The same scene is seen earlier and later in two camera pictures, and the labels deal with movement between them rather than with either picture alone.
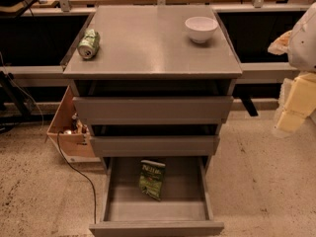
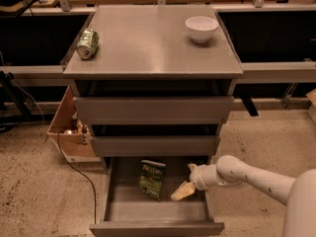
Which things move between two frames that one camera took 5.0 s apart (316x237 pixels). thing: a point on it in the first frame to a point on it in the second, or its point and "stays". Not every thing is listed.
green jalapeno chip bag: x=151 y=178 stays
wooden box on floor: x=71 y=131 stays
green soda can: x=89 y=43 stays
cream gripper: x=304 y=44 to x=198 y=178
